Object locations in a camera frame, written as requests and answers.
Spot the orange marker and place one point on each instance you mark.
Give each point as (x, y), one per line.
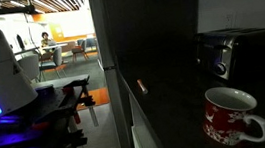
(142, 86)

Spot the red floral mug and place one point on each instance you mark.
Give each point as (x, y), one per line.
(225, 120)

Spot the blue lounge chair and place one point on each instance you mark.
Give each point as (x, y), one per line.
(90, 43)

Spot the brown office chair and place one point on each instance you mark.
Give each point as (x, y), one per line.
(79, 50)

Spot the grey office chair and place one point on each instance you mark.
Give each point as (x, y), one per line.
(55, 59)

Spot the white office table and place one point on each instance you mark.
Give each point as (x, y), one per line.
(55, 46)

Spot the grey laptop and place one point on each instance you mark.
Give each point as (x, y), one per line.
(52, 43)

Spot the seated person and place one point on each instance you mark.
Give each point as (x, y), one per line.
(45, 39)

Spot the grey armchair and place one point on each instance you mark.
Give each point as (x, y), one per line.
(30, 66)

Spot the steel four-slot toaster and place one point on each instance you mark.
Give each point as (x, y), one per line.
(237, 52)

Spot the white wall outlet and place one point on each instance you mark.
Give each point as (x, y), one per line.
(230, 21)

